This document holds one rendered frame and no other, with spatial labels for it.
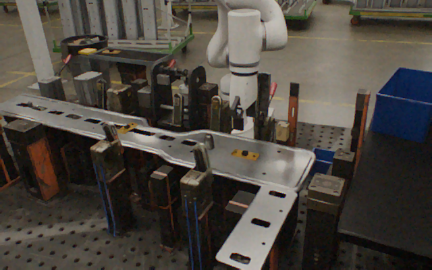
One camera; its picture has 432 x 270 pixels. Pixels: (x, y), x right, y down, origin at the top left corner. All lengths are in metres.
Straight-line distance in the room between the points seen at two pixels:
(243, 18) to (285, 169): 0.44
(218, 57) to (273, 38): 0.63
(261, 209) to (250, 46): 0.41
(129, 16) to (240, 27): 4.79
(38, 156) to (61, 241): 0.33
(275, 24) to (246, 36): 0.09
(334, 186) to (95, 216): 0.90
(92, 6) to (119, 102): 4.51
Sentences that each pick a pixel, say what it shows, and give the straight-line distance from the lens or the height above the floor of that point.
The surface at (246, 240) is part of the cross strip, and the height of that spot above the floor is 1.00.
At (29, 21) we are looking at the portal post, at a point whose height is 0.83.
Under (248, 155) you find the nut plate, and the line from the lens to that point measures 1.14.
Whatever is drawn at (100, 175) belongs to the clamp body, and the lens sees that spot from 1.23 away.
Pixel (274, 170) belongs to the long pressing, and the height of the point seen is 1.00.
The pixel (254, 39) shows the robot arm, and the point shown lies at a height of 1.37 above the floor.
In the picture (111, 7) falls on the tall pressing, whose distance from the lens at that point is 5.82.
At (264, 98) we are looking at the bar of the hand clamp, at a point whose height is 1.14.
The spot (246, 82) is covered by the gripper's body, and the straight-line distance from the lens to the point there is 1.00.
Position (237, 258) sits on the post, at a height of 0.99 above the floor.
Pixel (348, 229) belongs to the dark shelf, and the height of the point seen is 1.03.
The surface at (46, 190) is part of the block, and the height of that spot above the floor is 0.76.
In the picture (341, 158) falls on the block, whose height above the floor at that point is 1.08.
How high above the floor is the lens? 1.60
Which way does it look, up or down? 27 degrees down
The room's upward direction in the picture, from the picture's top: 3 degrees counter-clockwise
